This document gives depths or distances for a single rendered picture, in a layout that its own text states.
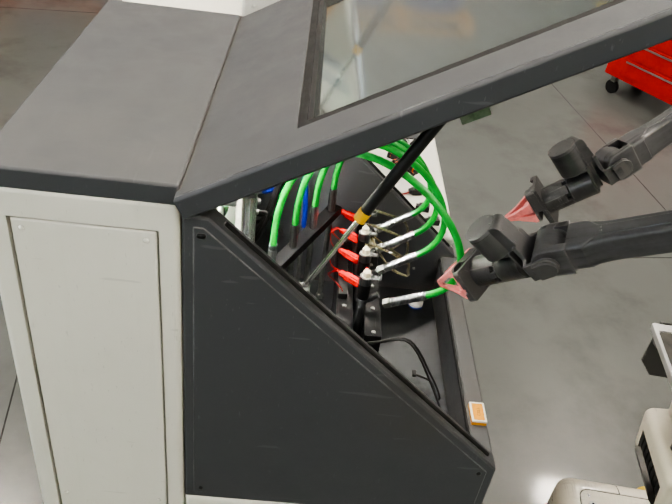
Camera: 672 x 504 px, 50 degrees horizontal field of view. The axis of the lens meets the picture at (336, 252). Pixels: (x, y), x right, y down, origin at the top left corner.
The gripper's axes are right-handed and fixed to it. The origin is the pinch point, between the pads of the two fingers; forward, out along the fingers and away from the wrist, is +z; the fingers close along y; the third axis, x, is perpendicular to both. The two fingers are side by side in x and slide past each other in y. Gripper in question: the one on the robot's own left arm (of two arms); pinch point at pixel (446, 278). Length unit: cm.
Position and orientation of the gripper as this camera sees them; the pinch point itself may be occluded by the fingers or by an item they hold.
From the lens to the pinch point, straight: 139.1
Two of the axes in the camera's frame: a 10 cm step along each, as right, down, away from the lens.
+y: -6.1, 5.7, -5.5
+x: 5.6, 8.0, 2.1
